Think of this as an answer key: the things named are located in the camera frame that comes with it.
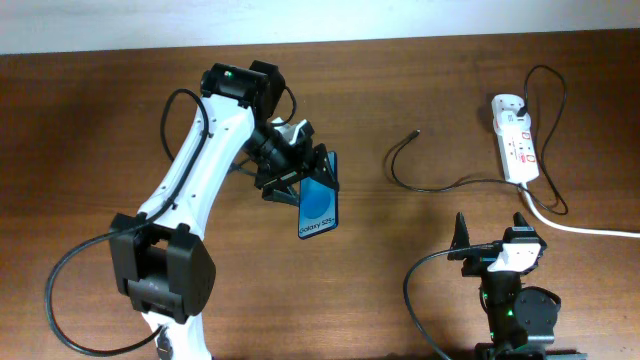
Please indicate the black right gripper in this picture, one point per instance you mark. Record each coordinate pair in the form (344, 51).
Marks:
(478, 260)

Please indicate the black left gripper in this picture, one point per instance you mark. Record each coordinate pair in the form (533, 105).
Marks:
(306, 160)

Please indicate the blue Galaxy smartphone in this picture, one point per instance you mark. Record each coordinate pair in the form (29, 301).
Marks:
(318, 209)

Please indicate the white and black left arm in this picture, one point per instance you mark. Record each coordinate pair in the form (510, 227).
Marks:
(159, 259)

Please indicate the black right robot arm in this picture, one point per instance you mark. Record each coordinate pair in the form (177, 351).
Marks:
(521, 319)

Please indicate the white USB charger plug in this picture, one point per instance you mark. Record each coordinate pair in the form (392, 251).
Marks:
(509, 121)

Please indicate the white power strip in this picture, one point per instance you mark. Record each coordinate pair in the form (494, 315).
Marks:
(518, 157)

